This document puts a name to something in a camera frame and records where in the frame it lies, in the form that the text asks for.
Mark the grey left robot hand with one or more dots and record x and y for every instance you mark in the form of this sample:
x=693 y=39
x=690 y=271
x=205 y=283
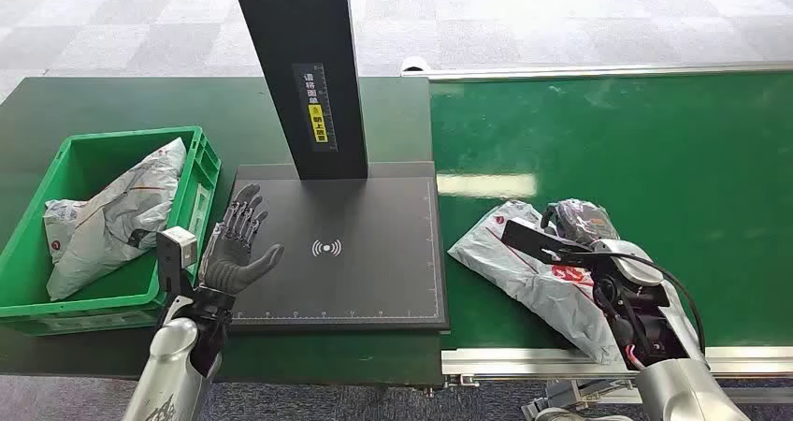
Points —
x=230 y=263

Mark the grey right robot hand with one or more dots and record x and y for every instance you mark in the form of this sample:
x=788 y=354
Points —
x=582 y=220

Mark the grey courier bag red stripe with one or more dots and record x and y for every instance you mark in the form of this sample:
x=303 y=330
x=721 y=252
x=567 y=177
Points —
x=526 y=282

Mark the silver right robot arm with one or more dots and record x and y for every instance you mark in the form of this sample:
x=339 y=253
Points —
x=657 y=344

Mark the green conveyor belt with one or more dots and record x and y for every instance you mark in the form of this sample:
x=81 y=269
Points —
x=619 y=145

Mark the black inbound scanner machine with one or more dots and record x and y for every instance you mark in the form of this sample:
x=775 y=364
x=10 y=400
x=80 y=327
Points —
x=347 y=251

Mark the green plastic delivery crate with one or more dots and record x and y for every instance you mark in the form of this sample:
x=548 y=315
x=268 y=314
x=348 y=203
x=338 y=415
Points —
x=80 y=310

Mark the large grey courier bag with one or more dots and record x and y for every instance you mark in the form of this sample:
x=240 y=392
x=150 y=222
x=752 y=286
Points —
x=118 y=220

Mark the small white courier bag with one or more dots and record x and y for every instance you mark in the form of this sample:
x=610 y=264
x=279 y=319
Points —
x=59 y=226

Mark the black yellow ruler sticker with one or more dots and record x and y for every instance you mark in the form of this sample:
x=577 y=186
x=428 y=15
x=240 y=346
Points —
x=317 y=108

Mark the black right wrist camera bracket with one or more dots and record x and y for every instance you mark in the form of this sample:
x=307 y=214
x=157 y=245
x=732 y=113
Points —
x=539 y=241

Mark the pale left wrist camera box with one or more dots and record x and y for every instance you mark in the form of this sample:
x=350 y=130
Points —
x=176 y=254

